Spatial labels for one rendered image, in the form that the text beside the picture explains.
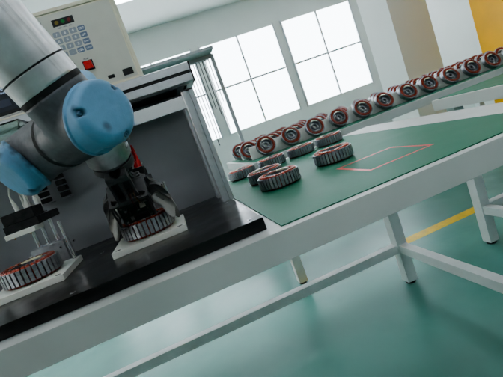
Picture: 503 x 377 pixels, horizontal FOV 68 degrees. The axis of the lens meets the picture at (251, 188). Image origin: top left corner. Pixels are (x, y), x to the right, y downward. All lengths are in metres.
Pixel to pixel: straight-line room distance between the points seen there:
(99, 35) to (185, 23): 6.68
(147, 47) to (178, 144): 6.49
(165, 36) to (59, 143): 7.14
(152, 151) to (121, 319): 0.57
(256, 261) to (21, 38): 0.41
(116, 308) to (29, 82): 0.32
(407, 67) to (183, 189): 3.65
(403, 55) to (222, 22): 4.19
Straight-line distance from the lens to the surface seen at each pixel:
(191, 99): 0.92
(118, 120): 0.44
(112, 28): 1.00
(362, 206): 0.63
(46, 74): 0.44
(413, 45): 4.54
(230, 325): 1.65
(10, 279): 0.84
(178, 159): 1.06
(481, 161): 0.77
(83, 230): 1.10
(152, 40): 7.55
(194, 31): 7.62
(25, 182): 0.54
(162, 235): 0.75
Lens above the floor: 0.91
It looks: 8 degrees down
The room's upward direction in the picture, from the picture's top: 20 degrees counter-clockwise
